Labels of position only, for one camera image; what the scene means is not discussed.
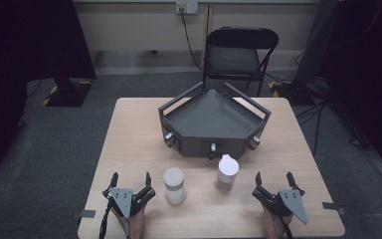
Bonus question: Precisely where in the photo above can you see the white wall socket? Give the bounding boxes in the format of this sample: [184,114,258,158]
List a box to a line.
[175,1,199,15]

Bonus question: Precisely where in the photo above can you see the white lid seasoning jar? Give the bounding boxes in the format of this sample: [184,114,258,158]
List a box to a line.
[214,153,241,193]

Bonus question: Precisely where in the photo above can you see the dark curtain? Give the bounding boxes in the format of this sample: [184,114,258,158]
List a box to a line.
[0,0,97,181]
[321,0,382,185]

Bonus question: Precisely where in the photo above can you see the black floor cables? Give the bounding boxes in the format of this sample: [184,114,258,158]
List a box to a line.
[294,99,371,157]

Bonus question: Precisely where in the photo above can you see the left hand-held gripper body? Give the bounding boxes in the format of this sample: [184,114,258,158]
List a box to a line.
[101,185,157,219]

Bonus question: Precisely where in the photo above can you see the grey lid seasoning jar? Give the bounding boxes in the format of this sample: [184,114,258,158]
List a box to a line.
[162,166,188,206]

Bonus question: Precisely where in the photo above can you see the person's right hand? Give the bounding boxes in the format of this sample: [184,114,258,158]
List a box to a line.
[262,205,294,239]

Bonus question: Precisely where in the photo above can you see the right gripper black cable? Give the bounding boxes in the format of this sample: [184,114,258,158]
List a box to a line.
[280,215,294,239]

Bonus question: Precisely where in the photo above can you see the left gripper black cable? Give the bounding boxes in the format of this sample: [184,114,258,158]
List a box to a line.
[97,200,112,239]

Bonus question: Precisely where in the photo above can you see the black striped floor base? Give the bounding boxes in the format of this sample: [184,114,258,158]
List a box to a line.
[268,79,316,107]

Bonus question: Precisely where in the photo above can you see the person's left hand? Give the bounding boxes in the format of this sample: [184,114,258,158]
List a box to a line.
[111,205,146,239]

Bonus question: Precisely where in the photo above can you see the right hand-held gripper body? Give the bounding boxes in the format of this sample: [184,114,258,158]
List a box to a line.
[252,185,309,225]

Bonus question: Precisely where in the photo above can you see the grey upright panel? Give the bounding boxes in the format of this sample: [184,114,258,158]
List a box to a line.
[294,0,343,85]

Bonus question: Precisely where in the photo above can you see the black folding chair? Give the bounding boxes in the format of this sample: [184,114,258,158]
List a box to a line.
[201,26,280,99]

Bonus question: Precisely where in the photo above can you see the black wall socket cable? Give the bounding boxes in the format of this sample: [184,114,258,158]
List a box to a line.
[179,9,204,72]

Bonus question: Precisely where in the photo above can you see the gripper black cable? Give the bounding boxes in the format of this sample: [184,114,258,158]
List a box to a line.
[280,215,294,239]
[97,200,112,239]

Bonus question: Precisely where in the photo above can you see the grey tape strip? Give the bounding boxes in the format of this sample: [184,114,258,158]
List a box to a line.
[321,201,347,216]
[72,209,96,221]

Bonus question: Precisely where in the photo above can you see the black stand base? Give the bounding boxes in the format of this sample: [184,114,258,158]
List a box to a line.
[41,77,94,109]

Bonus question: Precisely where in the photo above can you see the black corner rack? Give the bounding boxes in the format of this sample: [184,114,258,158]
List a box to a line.
[157,81,273,161]

